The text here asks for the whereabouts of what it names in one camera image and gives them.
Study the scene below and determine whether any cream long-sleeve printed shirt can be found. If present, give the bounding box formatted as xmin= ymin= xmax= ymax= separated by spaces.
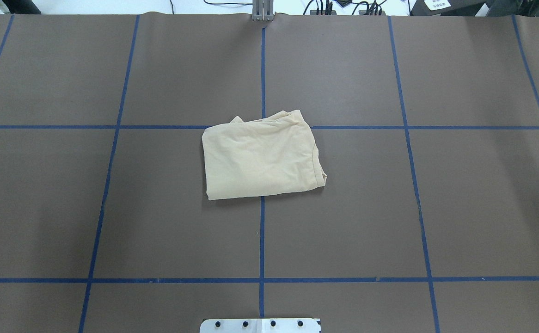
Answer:
xmin=202 ymin=110 xmax=327 ymax=201

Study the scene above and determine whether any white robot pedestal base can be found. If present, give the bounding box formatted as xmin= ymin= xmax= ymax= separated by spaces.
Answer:
xmin=199 ymin=318 xmax=322 ymax=333

